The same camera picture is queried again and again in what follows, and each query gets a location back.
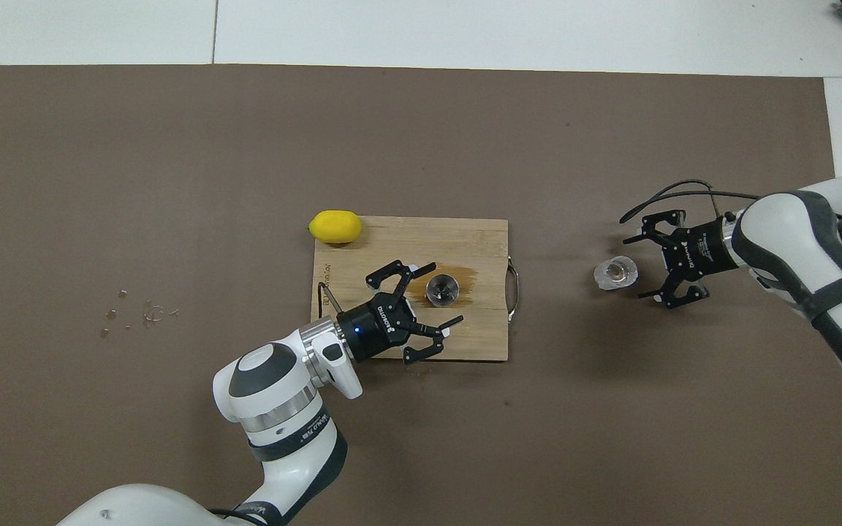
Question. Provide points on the yellow lemon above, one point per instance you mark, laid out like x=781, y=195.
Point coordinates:
x=335, y=226

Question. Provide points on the clear glass cup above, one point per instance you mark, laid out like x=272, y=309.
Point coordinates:
x=615, y=273

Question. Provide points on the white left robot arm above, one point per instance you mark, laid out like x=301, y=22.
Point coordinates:
x=275, y=409

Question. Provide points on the brown table mat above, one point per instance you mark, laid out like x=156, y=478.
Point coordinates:
x=172, y=146

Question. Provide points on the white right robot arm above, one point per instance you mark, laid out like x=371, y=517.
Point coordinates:
x=801, y=241

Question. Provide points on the bamboo cutting board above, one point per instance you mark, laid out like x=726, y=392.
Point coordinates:
x=362, y=248

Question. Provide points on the metal jigger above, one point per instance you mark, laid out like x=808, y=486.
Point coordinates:
x=441, y=289

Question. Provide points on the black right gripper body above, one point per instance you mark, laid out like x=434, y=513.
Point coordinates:
x=702, y=250

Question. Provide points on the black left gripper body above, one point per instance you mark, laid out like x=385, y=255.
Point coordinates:
x=377, y=325

